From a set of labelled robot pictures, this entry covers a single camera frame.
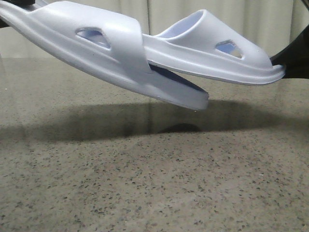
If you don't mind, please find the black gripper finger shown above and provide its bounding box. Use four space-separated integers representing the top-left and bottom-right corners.
270 25 309 79
0 0 36 28

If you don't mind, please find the grey-white curtain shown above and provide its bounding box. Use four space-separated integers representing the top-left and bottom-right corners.
0 0 309 70

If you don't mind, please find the light blue slipper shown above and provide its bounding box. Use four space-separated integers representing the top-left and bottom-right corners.
0 0 208 110
143 10 285 85

